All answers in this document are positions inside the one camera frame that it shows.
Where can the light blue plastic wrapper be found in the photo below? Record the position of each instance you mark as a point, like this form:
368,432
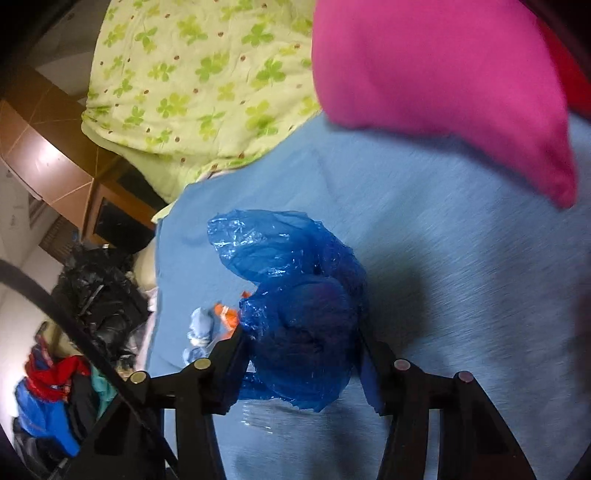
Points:
201,327

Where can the light blue blanket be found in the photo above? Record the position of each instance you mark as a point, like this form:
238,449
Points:
461,258

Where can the cream pillow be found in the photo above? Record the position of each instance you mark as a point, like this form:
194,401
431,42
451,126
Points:
147,272

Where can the orange plastic wrapper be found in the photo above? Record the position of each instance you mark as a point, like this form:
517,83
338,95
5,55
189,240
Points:
226,316

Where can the teal cloth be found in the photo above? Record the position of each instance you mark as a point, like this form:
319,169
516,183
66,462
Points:
102,387

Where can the wooden cabinet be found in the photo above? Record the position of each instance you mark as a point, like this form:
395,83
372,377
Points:
51,166

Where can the metal vent grille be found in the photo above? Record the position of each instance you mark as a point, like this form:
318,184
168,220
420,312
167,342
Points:
48,230

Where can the blue and red jacket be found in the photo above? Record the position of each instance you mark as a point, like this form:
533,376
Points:
46,406

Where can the green clover print quilt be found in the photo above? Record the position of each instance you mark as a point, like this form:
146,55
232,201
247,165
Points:
194,78

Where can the black garbage bag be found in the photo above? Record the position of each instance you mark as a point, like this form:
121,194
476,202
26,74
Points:
101,300

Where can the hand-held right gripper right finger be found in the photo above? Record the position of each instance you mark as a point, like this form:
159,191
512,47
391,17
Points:
371,387

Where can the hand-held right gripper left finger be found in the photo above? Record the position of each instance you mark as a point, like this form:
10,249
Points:
228,364

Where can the pink pillow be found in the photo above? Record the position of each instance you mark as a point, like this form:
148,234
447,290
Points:
438,78

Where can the blue plastic bag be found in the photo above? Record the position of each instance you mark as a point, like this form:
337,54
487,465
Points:
300,314

